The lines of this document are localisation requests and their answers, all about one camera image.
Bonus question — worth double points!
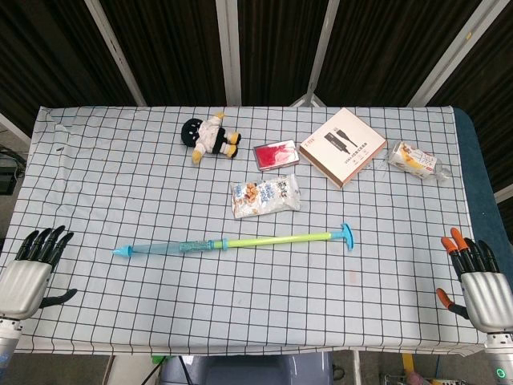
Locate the white checked tablecloth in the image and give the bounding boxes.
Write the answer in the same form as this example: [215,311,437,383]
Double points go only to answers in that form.
[2,104,500,358]

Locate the clear snack packet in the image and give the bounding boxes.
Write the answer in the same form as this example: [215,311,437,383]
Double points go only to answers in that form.
[387,140,452,182]

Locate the beige cable cardboard box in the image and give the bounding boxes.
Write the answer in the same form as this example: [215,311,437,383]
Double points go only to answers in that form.
[298,107,388,189]

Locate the silver snack packet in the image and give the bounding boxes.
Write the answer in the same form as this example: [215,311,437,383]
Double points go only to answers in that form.
[230,173,302,221]

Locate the dark blue table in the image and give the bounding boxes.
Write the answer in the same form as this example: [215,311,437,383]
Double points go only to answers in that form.
[452,107,513,350]

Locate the red card case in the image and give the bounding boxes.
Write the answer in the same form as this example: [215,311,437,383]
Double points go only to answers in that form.
[252,138,300,172]

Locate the black equipment box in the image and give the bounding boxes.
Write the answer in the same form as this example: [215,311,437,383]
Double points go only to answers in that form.
[0,146,28,194]

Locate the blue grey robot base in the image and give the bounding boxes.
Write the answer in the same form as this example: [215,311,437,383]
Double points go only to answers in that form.
[160,351,333,385]

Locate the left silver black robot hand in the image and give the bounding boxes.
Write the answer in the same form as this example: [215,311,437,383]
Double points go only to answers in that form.
[0,225,78,322]

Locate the right silver robot hand orange fingertips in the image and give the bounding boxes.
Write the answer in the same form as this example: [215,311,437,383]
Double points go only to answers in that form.
[435,227,513,334]

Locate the black white plush doll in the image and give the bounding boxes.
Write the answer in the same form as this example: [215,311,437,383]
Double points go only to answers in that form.
[180,111,243,165]

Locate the yellow-green plastic stick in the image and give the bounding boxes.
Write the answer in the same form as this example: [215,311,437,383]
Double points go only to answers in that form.
[208,223,357,253]

